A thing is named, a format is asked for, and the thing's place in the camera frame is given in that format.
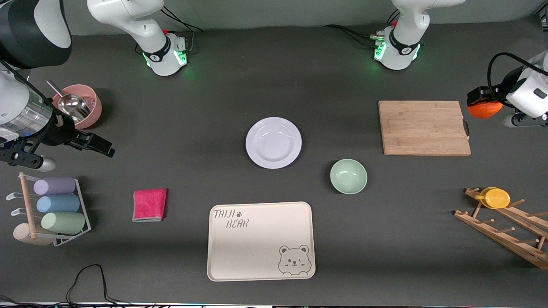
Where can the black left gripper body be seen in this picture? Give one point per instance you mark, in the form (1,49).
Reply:
(504,87)

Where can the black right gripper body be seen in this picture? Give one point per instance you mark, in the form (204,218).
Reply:
(61,132)

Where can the orange fruit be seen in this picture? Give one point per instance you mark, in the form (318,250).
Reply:
(486,111)

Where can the white round plate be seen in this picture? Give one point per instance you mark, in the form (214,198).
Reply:
(273,143)

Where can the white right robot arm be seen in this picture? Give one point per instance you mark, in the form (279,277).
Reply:
(128,17)

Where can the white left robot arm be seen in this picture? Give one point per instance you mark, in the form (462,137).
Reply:
(402,51)

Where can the pink bowl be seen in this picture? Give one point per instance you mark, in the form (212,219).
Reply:
(93,112)

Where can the metal scoop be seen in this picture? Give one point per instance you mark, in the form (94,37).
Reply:
(76,107)

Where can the purple cup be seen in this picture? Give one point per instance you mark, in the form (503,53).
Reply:
(55,186)

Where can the wooden cutting board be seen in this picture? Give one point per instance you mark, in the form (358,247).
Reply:
(424,128)

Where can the blue cup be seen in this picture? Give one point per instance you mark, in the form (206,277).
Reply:
(58,203)

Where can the wooden rack rod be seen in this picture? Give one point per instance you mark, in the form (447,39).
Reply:
(27,201)

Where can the pink folded cloth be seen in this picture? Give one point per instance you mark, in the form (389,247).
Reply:
(149,205)

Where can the pale green cup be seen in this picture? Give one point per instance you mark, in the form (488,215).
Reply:
(63,223)

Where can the beige cup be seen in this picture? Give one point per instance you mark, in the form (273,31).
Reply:
(21,233)

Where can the yellow cup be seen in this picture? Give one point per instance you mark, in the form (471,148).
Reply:
(496,198)

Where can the wooden peg drying rack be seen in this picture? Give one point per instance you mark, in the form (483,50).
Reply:
(505,239)

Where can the light green bowl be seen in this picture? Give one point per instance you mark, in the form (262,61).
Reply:
(348,176)

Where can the cream bear print tray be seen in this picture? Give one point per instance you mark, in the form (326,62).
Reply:
(257,244)

